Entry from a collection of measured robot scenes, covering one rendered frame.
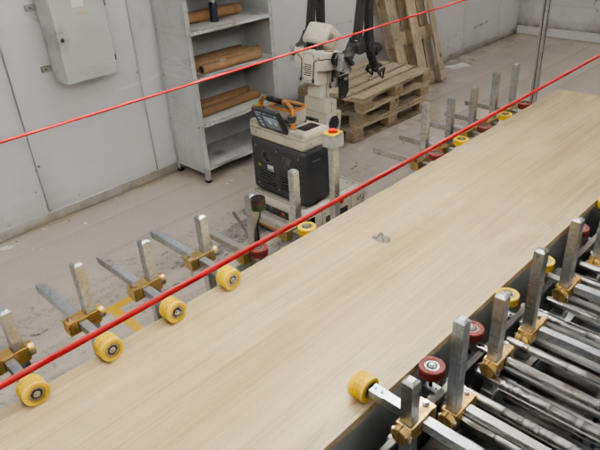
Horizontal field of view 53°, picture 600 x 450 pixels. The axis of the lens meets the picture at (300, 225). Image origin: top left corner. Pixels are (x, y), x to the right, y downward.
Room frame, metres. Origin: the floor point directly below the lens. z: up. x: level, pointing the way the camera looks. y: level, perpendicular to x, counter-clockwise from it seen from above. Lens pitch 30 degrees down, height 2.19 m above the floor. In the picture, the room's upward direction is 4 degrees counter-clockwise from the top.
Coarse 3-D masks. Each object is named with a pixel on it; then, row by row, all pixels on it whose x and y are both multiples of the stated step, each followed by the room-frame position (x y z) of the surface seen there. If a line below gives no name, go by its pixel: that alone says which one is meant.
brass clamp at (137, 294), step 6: (162, 276) 1.83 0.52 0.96; (138, 282) 1.79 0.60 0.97; (144, 282) 1.79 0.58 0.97; (150, 282) 1.79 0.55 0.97; (156, 282) 1.81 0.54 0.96; (162, 282) 1.82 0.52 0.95; (132, 288) 1.76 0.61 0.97; (138, 288) 1.76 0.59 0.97; (156, 288) 1.80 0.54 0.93; (132, 294) 1.75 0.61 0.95; (138, 294) 1.75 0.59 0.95; (138, 300) 1.75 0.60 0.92
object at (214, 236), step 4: (208, 228) 2.35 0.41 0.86; (212, 232) 2.31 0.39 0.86; (216, 232) 2.31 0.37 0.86; (212, 236) 2.29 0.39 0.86; (216, 236) 2.28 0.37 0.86; (220, 236) 2.28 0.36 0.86; (224, 236) 2.27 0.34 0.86; (216, 240) 2.27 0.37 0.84; (220, 240) 2.25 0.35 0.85; (224, 240) 2.24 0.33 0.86; (228, 240) 2.23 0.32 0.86; (232, 240) 2.23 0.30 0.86; (224, 244) 2.23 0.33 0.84; (228, 244) 2.21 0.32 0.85; (232, 244) 2.20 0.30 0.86; (236, 244) 2.20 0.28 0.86; (240, 244) 2.20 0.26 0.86; (232, 248) 2.19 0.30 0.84; (236, 248) 2.17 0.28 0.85; (240, 248) 2.16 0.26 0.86; (252, 260) 2.10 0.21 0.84; (256, 260) 2.08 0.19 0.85; (260, 260) 2.07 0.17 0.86
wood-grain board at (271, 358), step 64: (512, 128) 3.22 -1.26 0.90; (576, 128) 3.16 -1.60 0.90; (384, 192) 2.52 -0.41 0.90; (448, 192) 2.48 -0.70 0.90; (512, 192) 2.44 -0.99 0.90; (576, 192) 2.40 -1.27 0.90; (320, 256) 2.00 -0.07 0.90; (384, 256) 1.97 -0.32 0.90; (448, 256) 1.94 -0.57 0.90; (512, 256) 1.91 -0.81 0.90; (192, 320) 1.65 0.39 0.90; (256, 320) 1.62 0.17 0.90; (320, 320) 1.60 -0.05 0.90; (384, 320) 1.58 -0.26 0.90; (448, 320) 1.56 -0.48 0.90; (64, 384) 1.37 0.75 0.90; (128, 384) 1.35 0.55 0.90; (192, 384) 1.34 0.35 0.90; (256, 384) 1.32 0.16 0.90; (320, 384) 1.30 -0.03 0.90; (384, 384) 1.28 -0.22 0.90; (0, 448) 1.14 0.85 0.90; (64, 448) 1.12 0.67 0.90; (128, 448) 1.11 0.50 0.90; (192, 448) 1.10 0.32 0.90; (256, 448) 1.08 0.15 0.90; (320, 448) 1.07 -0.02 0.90
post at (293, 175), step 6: (288, 174) 2.33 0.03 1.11; (294, 174) 2.32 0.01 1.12; (288, 180) 2.34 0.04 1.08; (294, 180) 2.32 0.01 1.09; (288, 186) 2.34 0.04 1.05; (294, 186) 2.32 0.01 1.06; (294, 192) 2.32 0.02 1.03; (294, 198) 2.32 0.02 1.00; (300, 198) 2.34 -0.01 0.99; (294, 204) 2.32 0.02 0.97; (300, 204) 2.34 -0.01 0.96; (294, 210) 2.32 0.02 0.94; (300, 210) 2.34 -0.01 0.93; (294, 216) 2.32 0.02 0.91; (300, 216) 2.33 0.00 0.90; (294, 240) 2.33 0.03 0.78
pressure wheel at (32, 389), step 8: (32, 376) 1.33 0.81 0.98; (40, 376) 1.35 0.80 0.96; (24, 384) 1.30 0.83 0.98; (32, 384) 1.29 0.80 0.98; (40, 384) 1.31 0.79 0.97; (16, 392) 1.30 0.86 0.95; (24, 392) 1.28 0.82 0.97; (32, 392) 1.29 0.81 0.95; (40, 392) 1.30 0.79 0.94; (48, 392) 1.31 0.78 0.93; (24, 400) 1.27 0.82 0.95; (32, 400) 1.28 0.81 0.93; (40, 400) 1.30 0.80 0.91
